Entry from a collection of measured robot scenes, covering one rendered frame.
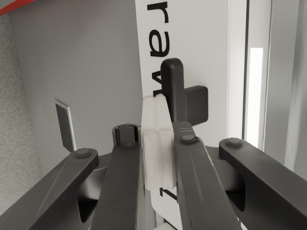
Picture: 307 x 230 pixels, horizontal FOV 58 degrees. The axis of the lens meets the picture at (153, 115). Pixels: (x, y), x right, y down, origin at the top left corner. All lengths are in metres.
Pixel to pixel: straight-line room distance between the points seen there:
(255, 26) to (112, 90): 0.23
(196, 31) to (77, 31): 0.28
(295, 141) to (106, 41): 0.26
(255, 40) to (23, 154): 1.02
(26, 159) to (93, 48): 0.79
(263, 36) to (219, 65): 0.03
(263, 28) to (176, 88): 0.07
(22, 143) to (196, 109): 0.97
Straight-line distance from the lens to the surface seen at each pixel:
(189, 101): 0.20
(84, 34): 0.44
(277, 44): 0.19
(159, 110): 0.15
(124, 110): 0.36
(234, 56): 0.20
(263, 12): 0.20
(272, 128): 0.20
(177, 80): 0.18
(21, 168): 1.16
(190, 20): 0.22
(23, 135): 1.12
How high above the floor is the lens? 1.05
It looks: 52 degrees down
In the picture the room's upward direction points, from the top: 110 degrees clockwise
